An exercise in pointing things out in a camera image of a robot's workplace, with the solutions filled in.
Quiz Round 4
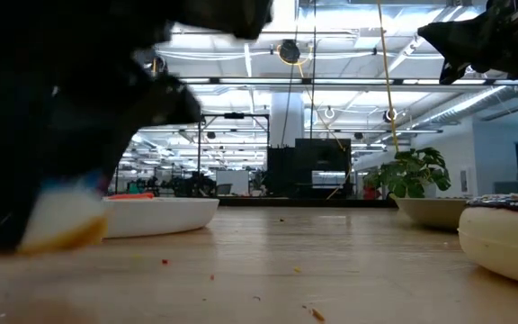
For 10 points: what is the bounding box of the yellow hanging cable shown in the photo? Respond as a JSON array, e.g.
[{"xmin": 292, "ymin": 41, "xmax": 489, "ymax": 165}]
[{"xmin": 375, "ymin": 0, "xmax": 401, "ymax": 155}]

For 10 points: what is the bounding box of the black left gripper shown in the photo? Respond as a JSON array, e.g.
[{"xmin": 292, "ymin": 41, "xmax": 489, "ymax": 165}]
[{"xmin": 0, "ymin": 0, "xmax": 202, "ymax": 212}]

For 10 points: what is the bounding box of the black hanging cable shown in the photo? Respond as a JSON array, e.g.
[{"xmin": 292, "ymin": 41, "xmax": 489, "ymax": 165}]
[
  {"xmin": 308, "ymin": 0, "xmax": 317, "ymax": 141},
  {"xmin": 279, "ymin": 0, "xmax": 299, "ymax": 149}
]

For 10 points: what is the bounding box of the long ceiling light bar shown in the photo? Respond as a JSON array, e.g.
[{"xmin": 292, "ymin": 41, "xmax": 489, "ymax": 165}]
[{"xmin": 180, "ymin": 76, "xmax": 518, "ymax": 87}]

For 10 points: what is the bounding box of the green potted plant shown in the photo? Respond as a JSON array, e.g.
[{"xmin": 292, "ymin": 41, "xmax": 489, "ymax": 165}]
[{"xmin": 362, "ymin": 147, "xmax": 452, "ymax": 201}]

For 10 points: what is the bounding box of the black table edge rail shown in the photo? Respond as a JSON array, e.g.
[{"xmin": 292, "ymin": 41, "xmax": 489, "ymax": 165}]
[{"xmin": 216, "ymin": 196, "xmax": 397, "ymax": 209}]

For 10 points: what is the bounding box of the white bowl far right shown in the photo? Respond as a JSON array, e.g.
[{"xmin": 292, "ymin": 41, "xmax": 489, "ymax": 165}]
[{"xmin": 391, "ymin": 196, "xmax": 471, "ymax": 233}]

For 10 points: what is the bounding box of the white round plate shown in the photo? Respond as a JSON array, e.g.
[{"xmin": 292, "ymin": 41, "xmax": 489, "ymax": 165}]
[{"xmin": 101, "ymin": 196, "xmax": 220, "ymax": 239}]

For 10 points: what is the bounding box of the white building column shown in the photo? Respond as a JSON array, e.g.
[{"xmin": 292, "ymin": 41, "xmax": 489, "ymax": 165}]
[{"xmin": 270, "ymin": 92, "xmax": 306, "ymax": 149}]

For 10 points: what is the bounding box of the black ceiling cord reel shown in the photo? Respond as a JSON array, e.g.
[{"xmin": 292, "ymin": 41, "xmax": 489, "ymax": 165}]
[
  {"xmin": 135, "ymin": 47, "xmax": 170, "ymax": 77},
  {"xmin": 278, "ymin": 39, "xmax": 302, "ymax": 66}
]

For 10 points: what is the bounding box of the silver ventilation duct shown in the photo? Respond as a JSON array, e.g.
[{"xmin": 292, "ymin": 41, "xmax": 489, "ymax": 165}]
[{"xmin": 409, "ymin": 85, "xmax": 510, "ymax": 131}]

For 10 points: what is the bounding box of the chocolate frosted sprinkled donut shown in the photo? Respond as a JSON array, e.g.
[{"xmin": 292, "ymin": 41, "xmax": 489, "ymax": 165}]
[{"xmin": 458, "ymin": 193, "xmax": 518, "ymax": 290}]

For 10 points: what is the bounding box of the black cabinet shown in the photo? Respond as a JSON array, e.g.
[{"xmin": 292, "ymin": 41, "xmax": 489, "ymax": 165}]
[{"xmin": 266, "ymin": 138, "xmax": 353, "ymax": 200}]

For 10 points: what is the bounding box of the black metal frame stand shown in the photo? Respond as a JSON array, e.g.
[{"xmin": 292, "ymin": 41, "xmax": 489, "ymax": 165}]
[{"xmin": 197, "ymin": 112, "xmax": 272, "ymax": 175}]

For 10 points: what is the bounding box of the blue frosted donut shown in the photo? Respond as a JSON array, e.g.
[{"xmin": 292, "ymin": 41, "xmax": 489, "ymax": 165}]
[{"xmin": 18, "ymin": 173, "xmax": 110, "ymax": 256}]

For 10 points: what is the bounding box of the red frosted donut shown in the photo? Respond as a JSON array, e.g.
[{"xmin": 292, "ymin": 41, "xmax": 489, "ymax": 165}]
[{"xmin": 107, "ymin": 193, "xmax": 156, "ymax": 201}]

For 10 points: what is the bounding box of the white board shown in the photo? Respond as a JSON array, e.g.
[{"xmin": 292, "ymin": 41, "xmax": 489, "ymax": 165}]
[{"xmin": 216, "ymin": 170, "xmax": 250, "ymax": 197}]

